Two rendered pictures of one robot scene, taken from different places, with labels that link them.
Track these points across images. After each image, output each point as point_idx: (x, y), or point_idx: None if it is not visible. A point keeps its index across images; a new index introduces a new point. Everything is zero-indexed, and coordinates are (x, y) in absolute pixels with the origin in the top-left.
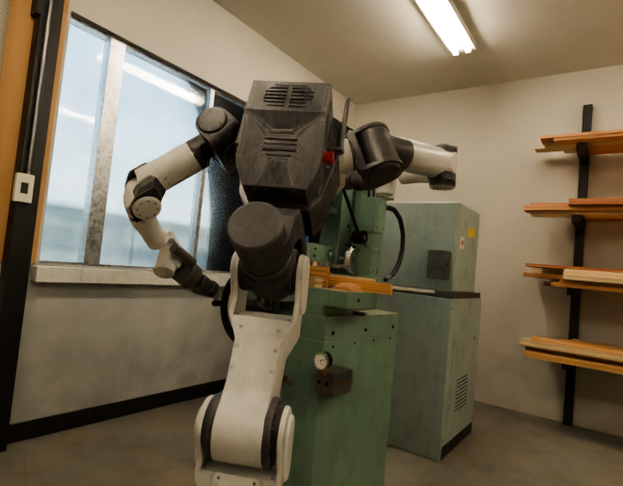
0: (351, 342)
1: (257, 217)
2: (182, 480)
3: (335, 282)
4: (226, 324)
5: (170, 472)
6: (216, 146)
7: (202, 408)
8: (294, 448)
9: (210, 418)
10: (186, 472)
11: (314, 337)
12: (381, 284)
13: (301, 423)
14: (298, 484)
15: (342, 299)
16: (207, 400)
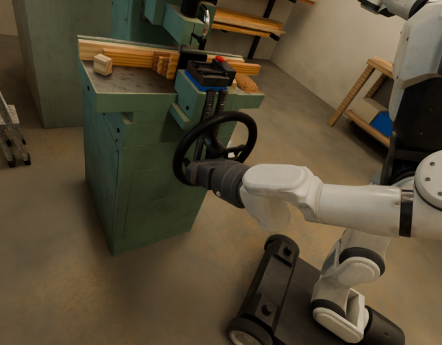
0: None
1: None
2: (66, 281)
3: None
4: (185, 177)
5: (41, 291)
6: None
7: (379, 272)
8: (191, 201)
9: (384, 270)
10: (49, 274)
11: (224, 134)
12: (254, 68)
13: (199, 188)
14: (191, 213)
15: (258, 101)
16: (377, 265)
